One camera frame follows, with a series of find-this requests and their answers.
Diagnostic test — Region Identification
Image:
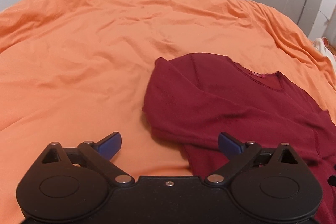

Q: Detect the dark red sweater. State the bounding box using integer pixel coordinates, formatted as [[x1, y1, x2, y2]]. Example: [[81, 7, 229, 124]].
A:
[[143, 53, 335, 223]]

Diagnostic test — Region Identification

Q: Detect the orange bed sheet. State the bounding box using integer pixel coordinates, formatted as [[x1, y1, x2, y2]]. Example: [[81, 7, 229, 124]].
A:
[[1, 0, 335, 223]]

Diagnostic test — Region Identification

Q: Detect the cream white garment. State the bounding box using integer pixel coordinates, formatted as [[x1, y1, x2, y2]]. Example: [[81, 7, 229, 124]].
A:
[[313, 37, 336, 69]]

